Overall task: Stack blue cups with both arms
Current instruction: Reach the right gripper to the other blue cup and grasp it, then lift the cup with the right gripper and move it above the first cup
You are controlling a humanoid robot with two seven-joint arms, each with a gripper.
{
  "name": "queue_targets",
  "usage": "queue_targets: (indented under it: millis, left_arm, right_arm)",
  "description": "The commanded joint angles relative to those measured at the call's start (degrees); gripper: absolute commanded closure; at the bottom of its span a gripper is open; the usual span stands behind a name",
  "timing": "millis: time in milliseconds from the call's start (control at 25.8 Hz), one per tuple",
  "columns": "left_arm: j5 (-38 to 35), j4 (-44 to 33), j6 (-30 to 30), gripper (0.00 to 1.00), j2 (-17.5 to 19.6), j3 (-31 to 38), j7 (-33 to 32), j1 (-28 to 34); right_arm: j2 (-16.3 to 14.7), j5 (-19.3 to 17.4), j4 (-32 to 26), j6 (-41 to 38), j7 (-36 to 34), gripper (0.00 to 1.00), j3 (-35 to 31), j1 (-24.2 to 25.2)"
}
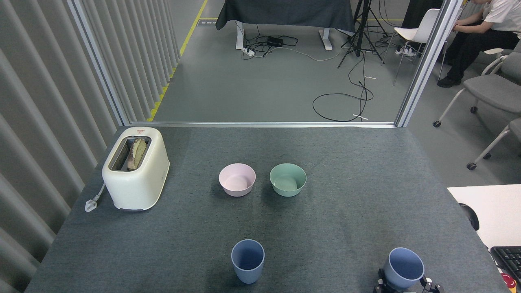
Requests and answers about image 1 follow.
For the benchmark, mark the red button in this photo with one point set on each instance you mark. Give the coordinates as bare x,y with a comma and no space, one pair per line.
508,280

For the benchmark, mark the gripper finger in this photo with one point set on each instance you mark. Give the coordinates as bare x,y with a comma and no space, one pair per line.
429,287
380,288

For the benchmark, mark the silver frame post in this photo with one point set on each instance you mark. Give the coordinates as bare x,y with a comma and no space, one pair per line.
427,61
97,61

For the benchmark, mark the table with dark cloth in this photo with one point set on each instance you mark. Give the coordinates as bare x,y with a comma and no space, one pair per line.
285,12

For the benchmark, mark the black computer mouse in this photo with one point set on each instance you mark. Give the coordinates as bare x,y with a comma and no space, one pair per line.
472,216

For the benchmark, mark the black tripod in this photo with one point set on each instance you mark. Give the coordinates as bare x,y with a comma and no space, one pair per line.
361,32

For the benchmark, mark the black power adapter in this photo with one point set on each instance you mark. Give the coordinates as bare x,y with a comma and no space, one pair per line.
274,41

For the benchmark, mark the white power strip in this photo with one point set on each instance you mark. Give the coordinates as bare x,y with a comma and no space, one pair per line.
248,51
405,51

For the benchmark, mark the person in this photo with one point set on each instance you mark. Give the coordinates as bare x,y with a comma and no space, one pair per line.
476,38

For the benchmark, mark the green bowl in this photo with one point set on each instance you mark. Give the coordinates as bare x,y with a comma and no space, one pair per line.
287,192

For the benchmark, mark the white desk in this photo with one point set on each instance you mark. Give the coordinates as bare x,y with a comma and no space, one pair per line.
496,211

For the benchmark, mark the white chair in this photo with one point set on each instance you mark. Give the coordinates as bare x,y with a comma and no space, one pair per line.
419,30

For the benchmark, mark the cream toaster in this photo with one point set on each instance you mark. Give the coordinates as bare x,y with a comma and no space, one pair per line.
138,185

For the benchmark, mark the silver frame rail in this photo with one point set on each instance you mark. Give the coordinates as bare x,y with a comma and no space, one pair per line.
264,124

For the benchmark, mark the bread slice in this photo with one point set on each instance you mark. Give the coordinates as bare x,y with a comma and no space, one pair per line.
136,154

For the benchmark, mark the blue plastic cup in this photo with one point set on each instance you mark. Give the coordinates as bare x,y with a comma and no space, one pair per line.
397,280
247,274

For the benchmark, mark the black keyboard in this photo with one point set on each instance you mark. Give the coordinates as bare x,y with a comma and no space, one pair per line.
508,258

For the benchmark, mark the white toaster plug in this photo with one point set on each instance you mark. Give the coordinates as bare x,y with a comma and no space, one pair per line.
91,204

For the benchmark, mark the grey office chair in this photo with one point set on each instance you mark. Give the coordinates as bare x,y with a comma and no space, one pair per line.
515,128
488,89

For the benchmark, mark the pink bowl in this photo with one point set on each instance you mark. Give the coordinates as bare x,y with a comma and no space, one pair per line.
237,190

